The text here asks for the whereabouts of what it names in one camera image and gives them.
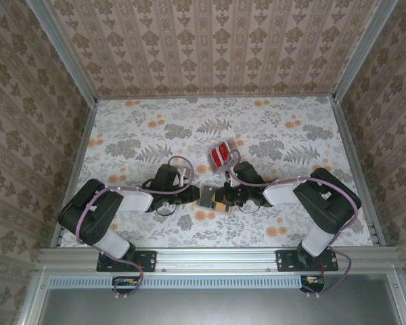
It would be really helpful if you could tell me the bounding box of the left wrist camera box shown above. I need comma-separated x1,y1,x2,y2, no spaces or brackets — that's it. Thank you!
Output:
178,168,193,186

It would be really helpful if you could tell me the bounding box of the grey slotted cable duct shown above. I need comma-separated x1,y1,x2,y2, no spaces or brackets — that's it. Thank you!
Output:
49,274,304,289

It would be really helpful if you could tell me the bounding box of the thin black cable loop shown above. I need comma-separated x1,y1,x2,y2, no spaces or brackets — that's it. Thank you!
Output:
154,202,177,217
238,202,269,215

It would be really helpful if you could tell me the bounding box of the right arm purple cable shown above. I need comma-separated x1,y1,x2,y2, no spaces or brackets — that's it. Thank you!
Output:
227,150,358,299

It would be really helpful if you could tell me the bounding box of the black connector box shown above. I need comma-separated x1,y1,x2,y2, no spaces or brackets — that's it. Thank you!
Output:
112,276,140,295
300,274,326,293

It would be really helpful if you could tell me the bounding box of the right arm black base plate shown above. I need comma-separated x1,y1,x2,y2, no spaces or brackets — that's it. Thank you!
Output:
275,249,339,273

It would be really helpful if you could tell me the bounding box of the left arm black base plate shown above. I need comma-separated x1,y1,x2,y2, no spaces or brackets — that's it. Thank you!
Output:
97,249,157,273

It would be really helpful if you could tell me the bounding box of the beige leather card holder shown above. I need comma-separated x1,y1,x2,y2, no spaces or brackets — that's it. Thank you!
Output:
196,182,238,217

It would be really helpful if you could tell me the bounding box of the red VIP card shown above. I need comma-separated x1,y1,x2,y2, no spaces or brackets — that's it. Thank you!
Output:
213,142,231,160

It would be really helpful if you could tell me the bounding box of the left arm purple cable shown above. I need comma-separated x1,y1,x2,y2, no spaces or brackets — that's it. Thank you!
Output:
77,154,195,301

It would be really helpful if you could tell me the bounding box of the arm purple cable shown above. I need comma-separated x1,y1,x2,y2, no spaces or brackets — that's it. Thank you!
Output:
77,154,195,301
227,150,358,299

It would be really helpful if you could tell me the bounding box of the aluminium frame post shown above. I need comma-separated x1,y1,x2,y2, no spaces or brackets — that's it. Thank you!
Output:
26,0,99,108
332,0,399,102

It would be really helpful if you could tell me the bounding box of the red clear card box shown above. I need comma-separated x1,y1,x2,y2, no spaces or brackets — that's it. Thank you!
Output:
206,137,242,174

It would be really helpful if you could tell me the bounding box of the aluminium table edge rail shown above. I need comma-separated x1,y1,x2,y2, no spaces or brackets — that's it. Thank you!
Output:
96,95,336,102
49,100,99,248
332,97,387,247

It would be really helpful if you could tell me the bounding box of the grey metal panel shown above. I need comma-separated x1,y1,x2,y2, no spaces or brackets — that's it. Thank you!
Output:
37,274,403,325

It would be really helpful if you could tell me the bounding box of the red card with stripe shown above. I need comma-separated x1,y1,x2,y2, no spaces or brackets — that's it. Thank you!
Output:
208,150,228,169

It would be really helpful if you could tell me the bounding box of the wide aluminium mounting rail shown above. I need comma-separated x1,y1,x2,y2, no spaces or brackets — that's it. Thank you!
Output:
37,246,401,274

